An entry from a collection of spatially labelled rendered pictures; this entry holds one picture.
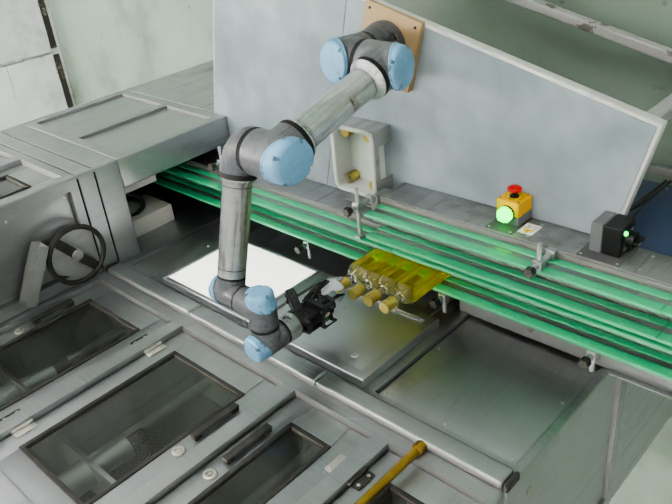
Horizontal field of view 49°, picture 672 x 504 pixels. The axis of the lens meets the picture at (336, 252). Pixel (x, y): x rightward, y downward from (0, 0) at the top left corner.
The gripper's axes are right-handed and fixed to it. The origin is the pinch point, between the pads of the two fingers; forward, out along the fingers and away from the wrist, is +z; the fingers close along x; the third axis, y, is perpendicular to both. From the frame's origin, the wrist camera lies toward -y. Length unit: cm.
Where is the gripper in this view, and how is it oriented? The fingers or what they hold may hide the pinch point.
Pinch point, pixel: (338, 286)
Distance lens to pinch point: 209.1
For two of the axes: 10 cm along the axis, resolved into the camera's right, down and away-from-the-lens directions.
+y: 7.3, 3.0, -6.1
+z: 6.8, -4.2, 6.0
